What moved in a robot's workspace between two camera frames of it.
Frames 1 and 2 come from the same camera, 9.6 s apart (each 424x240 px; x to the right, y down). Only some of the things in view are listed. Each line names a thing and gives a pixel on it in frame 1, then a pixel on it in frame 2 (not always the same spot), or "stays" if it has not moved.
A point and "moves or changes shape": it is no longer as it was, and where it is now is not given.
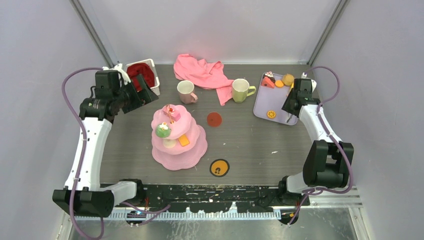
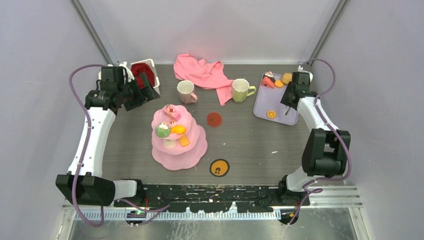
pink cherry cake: [171, 113] stays
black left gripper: [146, 94] stays
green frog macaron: [162, 130] stays
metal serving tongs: [290, 115] moves or changes shape
